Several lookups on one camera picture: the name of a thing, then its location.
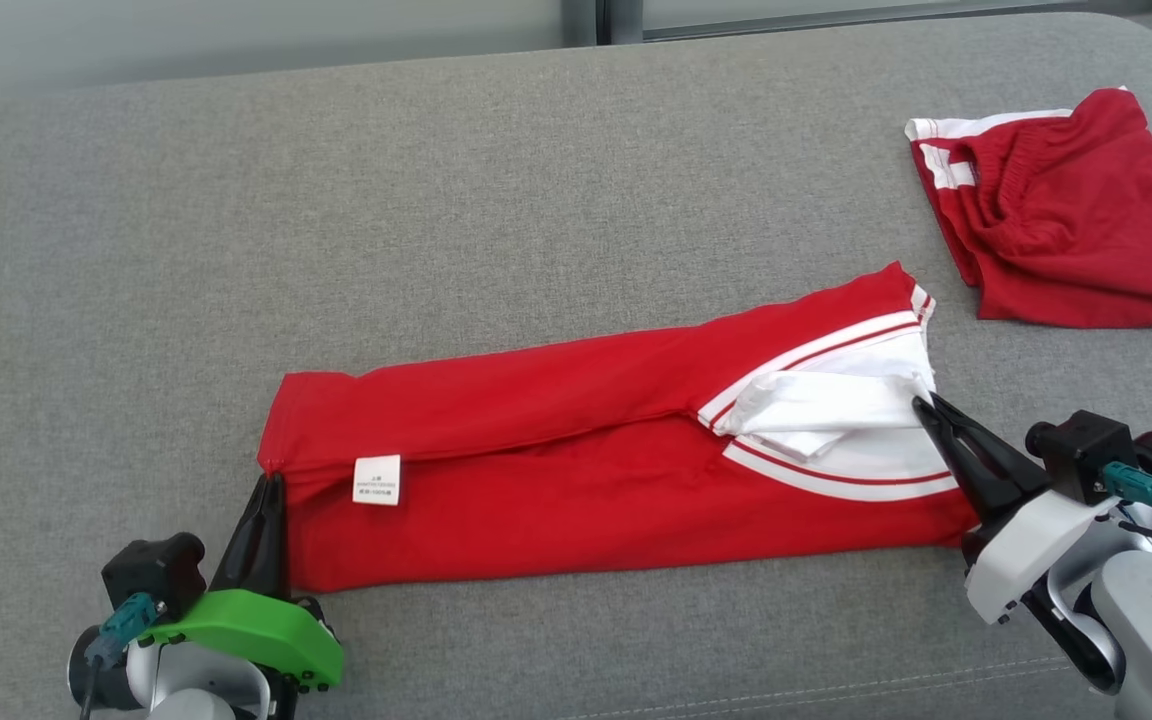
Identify red white sports shirt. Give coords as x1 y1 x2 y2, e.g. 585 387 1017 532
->
256 261 983 594

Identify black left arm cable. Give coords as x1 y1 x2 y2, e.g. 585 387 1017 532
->
76 655 103 720

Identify red white striped shorts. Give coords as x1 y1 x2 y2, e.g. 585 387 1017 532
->
903 86 1152 330

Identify teal right camera connector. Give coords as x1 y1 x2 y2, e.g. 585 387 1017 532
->
1100 461 1152 525

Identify teal left camera connector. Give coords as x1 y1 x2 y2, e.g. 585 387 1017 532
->
84 591 163 670

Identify grey metal wall post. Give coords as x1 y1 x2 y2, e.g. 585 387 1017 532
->
560 0 646 48

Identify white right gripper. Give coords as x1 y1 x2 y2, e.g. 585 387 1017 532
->
911 391 1123 627

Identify grey fabric sofa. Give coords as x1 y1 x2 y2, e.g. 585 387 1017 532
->
0 10 1152 720

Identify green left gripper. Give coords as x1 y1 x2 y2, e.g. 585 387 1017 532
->
139 473 346 693

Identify teal camera connector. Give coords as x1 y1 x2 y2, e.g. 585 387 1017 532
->
84 591 163 670
1100 461 1152 525

